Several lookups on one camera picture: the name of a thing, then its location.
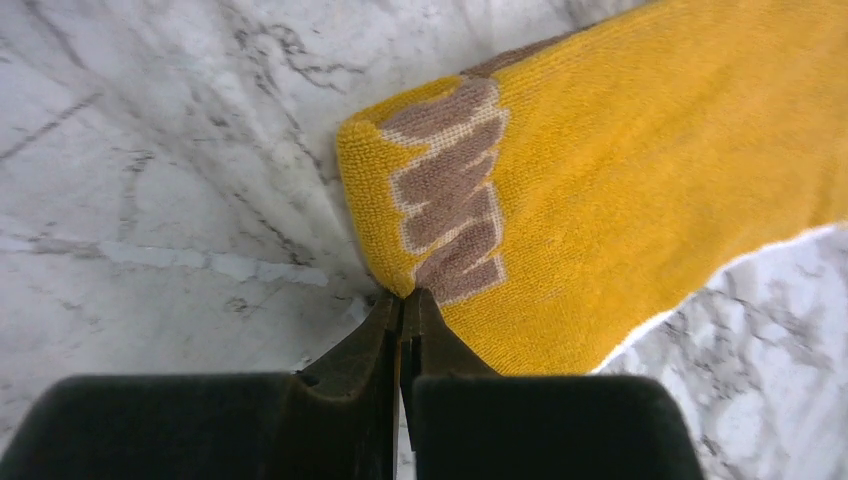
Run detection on brown yellow bear towel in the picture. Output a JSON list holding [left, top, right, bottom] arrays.
[[336, 1, 847, 375]]

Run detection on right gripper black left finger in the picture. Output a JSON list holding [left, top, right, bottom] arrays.
[[1, 294, 402, 479]]

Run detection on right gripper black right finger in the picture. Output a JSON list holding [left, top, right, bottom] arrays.
[[401, 289, 704, 479]]

